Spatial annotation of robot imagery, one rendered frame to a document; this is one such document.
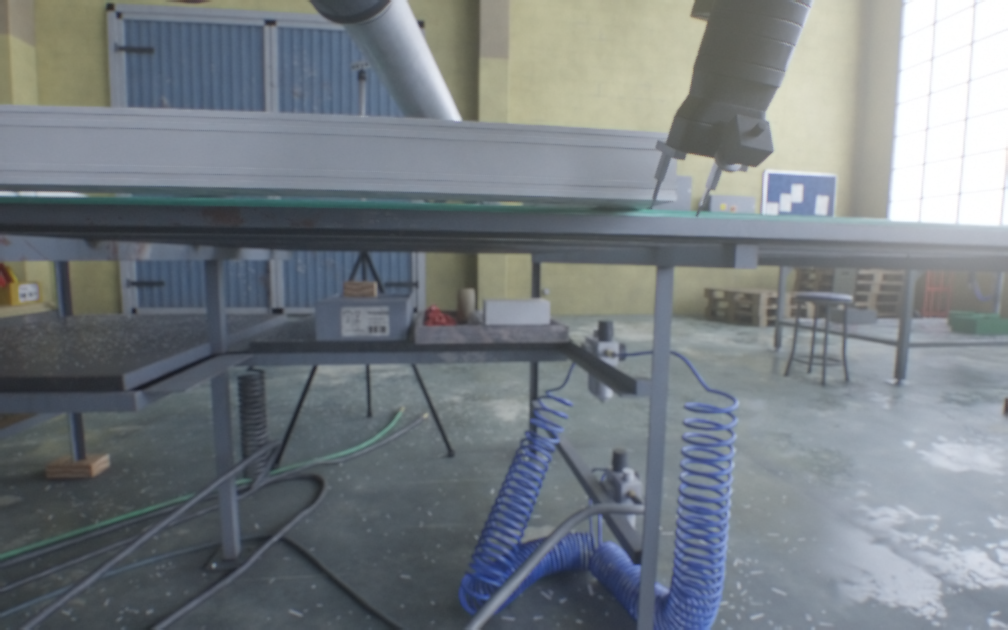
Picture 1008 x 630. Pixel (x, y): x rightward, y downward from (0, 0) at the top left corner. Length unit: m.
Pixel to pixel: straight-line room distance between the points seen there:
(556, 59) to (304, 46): 3.44
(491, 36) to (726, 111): 6.91
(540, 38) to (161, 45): 5.01
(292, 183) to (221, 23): 7.58
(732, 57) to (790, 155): 8.72
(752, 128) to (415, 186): 0.30
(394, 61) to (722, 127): 0.45
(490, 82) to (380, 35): 6.44
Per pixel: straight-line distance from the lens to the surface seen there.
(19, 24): 8.98
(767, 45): 0.47
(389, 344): 1.29
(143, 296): 8.03
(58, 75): 8.88
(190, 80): 8.04
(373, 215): 0.56
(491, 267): 6.74
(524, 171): 0.51
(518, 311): 1.28
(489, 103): 7.04
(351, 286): 1.45
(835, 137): 9.75
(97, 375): 1.12
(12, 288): 2.24
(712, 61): 0.48
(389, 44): 0.72
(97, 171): 0.59
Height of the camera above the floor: 0.80
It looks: 6 degrees down
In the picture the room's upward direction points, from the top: 1 degrees clockwise
